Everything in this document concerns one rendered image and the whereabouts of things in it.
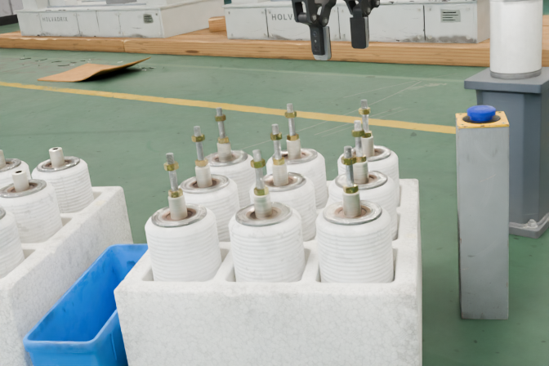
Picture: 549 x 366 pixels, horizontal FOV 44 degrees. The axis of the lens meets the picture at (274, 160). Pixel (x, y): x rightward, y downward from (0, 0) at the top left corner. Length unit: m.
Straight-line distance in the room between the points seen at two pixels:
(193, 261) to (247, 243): 0.08
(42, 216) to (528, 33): 0.90
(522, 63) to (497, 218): 0.38
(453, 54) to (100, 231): 2.04
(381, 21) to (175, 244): 2.42
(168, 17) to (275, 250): 3.43
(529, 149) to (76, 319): 0.85
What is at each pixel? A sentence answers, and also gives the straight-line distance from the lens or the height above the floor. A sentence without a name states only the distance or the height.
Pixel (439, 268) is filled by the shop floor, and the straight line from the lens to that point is 1.28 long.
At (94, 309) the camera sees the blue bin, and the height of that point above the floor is 0.06.
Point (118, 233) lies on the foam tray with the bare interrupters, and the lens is 1.30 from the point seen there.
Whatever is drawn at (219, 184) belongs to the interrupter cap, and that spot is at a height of 0.25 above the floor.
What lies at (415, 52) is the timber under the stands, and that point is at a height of 0.05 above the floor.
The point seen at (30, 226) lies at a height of 0.20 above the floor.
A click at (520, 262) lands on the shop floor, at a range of 1.31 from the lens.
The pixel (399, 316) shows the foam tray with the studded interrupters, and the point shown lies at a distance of 0.85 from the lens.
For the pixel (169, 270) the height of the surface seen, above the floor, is 0.19.
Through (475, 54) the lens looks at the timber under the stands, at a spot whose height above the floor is 0.05.
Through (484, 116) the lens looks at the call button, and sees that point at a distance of 1.02.
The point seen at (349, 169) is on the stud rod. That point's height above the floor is 0.31.
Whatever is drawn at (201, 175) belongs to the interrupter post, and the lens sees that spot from 1.02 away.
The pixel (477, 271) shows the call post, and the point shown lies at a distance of 1.09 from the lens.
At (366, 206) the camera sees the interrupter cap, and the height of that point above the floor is 0.25.
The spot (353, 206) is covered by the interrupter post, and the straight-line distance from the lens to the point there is 0.86.
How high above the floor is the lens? 0.60
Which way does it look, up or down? 18 degrees down
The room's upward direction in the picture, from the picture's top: 6 degrees counter-clockwise
